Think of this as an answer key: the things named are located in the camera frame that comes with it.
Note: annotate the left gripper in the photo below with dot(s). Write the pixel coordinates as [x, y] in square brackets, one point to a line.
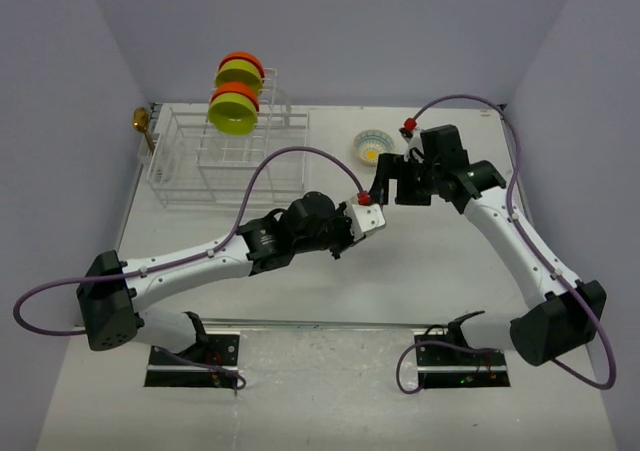
[343, 215]

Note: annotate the brass wooden utensil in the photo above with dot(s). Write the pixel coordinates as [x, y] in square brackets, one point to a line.
[141, 123]

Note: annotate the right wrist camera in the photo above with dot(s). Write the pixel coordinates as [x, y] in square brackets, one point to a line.
[411, 133]

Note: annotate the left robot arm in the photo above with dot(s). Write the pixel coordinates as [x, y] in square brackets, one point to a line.
[119, 300]

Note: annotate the white wire dish rack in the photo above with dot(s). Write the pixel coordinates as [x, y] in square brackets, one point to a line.
[217, 167]

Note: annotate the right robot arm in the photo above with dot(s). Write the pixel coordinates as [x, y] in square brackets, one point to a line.
[562, 308]

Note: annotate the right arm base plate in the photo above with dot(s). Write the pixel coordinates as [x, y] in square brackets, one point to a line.
[444, 368]

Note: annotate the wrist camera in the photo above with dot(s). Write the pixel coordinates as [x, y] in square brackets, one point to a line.
[366, 216]
[411, 133]

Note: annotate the orange bowl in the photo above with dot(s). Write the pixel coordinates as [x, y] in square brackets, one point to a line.
[237, 88]
[246, 56]

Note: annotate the blue yellow patterned bowl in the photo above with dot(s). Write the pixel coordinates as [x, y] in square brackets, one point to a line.
[369, 144]

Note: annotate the green bowl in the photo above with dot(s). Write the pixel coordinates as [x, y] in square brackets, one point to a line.
[233, 114]
[240, 70]

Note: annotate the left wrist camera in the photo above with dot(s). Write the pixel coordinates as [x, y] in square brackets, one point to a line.
[366, 216]

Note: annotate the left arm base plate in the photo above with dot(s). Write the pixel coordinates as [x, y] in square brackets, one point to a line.
[165, 372]

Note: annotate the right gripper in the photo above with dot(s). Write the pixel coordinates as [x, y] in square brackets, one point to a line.
[391, 166]

